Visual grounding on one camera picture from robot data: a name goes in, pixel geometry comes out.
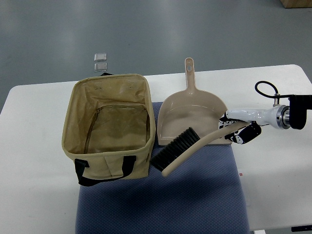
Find upper floor metal plate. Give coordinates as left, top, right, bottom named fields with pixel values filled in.
left=94, top=53, right=107, bottom=62

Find blue textured mat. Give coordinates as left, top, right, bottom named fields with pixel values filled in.
left=75, top=101, right=251, bottom=234

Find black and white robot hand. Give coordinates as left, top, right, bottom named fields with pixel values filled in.
left=218, top=106, right=284, bottom=144

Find beige plastic dustpan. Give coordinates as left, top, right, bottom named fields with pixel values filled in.
left=156, top=58, right=227, bottom=146

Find tan fabric bag black handles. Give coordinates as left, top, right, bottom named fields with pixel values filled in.
left=61, top=74, right=156, bottom=186

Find beige hand broom black bristles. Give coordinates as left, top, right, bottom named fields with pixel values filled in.
left=150, top=121, right=251, bottom=177

